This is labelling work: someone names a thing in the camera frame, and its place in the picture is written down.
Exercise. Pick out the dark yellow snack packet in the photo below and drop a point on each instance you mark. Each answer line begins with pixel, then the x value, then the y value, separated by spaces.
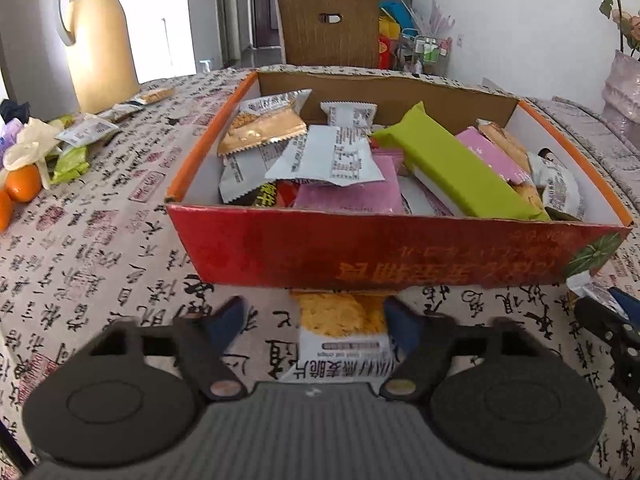
pixel 265 195

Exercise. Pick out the orange crisps snack packet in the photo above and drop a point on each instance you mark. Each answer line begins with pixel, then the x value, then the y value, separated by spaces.
pixel 265 127
pixel 345 320

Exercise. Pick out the red cardboard box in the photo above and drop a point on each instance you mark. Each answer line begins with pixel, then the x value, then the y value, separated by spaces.
pixel 350 250

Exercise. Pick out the yellow thermos jug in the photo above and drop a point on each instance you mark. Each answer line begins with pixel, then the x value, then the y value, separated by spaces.
pixel 102 45

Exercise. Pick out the dried lavender bunch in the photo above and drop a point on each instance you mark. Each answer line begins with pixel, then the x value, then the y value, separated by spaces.
pixel 434 15

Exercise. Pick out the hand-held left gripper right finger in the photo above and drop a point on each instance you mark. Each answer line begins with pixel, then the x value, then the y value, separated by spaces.
pixel 405 327

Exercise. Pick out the blue plastic dustpan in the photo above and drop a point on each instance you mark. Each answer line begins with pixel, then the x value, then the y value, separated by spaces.
pixel 397 14

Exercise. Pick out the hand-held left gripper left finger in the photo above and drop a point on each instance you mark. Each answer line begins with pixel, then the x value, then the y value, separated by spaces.
pixel 225 322

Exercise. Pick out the yellow bag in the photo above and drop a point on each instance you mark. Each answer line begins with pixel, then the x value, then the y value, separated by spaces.
pixel 387 26

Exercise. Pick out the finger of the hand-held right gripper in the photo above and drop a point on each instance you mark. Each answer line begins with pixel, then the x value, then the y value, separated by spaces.
pixel 600 322
pixel 627 310

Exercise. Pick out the long green snack packet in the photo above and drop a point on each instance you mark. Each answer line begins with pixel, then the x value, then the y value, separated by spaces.
pixel 450 170

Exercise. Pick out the pink textured vase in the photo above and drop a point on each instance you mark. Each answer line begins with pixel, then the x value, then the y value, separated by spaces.
pixel 622 95

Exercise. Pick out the tan snack packet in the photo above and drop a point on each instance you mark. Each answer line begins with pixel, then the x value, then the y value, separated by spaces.
pixel 154 96

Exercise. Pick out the dark brown door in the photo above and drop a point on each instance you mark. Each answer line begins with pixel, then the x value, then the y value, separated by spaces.
pixel 265 10

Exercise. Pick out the dark cloth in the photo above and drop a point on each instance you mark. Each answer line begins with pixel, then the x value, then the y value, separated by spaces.
pixel 14 110

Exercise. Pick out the white brown snack packet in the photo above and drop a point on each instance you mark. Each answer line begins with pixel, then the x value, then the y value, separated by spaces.
pixel 557 185

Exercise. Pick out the small green snack packet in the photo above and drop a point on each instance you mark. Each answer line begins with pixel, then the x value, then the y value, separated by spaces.
pixel 70 165

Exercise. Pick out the small white snack packet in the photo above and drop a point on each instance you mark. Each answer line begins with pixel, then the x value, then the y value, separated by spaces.
pixel 124 111
pixel 87 131

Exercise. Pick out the dried rose bouquet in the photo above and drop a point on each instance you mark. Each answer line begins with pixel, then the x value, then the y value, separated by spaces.
pixel 625 15

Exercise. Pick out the flat pink snack packet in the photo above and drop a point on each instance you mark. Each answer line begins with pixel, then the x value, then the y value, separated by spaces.
pixel 350 195

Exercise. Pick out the red orange snack packet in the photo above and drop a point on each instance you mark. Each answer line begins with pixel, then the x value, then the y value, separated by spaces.
pixel 286 194

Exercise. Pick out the brown wooden chair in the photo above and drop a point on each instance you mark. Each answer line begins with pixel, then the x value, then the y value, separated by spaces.
pixel 325 40

